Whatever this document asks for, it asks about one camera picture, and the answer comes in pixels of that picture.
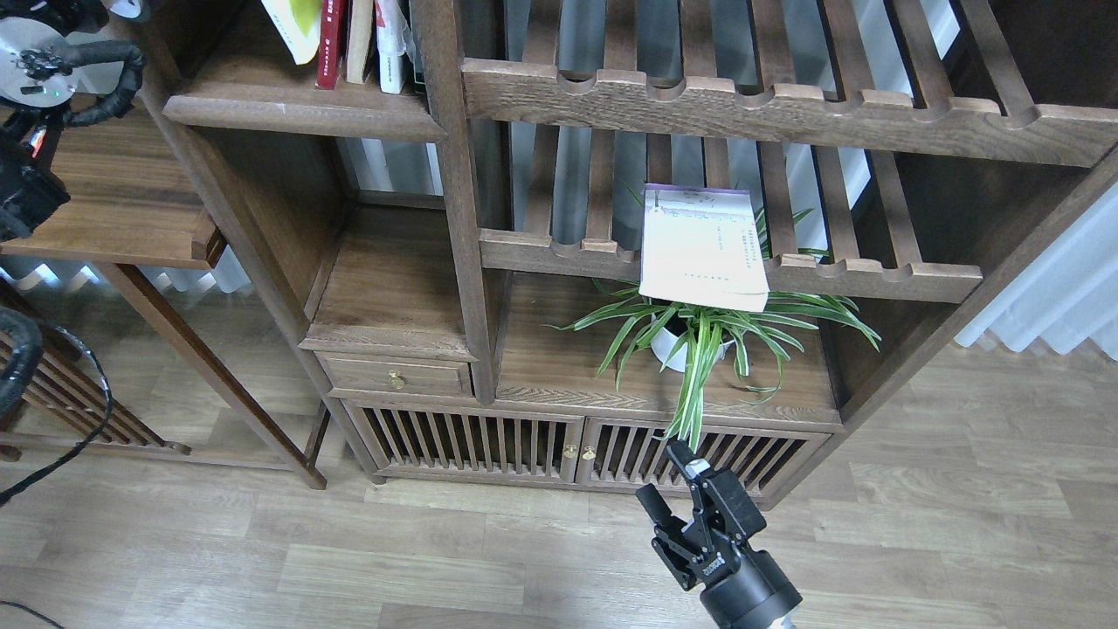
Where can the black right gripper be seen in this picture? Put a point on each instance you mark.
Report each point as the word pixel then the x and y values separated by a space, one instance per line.
pixel 742 587

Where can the pale purple cover book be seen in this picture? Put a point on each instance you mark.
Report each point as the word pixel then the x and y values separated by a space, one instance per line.
pixel 701 246

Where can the red cover book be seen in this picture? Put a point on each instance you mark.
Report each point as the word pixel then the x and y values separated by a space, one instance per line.
pixel 333 34

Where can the yellow green cover book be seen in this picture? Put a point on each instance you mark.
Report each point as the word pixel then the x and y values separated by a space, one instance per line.
pixel 299 25

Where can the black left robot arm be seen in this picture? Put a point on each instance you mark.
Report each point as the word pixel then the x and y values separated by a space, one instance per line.
pixel 38 84

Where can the white curtain behind shelf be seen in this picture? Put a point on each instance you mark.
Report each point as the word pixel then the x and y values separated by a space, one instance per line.
pixel 412 168

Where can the white plant pot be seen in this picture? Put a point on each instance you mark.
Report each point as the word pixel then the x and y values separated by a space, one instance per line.
pixel 665 340

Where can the spider plant green leaves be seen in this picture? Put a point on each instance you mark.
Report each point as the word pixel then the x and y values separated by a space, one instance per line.
pixel 718 328

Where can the dark wooden bookshelf cabinet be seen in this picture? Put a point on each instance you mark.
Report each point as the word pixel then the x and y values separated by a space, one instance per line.
pixel 1004 140

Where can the white curtain right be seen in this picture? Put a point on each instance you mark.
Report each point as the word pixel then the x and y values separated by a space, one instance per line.
pixel 1067 296

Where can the dark upright book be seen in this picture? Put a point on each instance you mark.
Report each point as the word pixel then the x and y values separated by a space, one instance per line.
pixel 413 51

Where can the white red upright book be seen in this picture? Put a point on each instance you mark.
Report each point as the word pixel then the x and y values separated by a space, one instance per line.
pixel 392 38

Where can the tan upright book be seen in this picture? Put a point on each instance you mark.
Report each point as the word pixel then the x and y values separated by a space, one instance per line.
pixel 360 40

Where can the slatted wooden rack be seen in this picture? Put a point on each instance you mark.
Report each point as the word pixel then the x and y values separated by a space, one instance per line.
pixel 59 388

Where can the brown wooden side table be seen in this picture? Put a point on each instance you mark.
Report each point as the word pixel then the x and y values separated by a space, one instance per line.
pixel 132 205

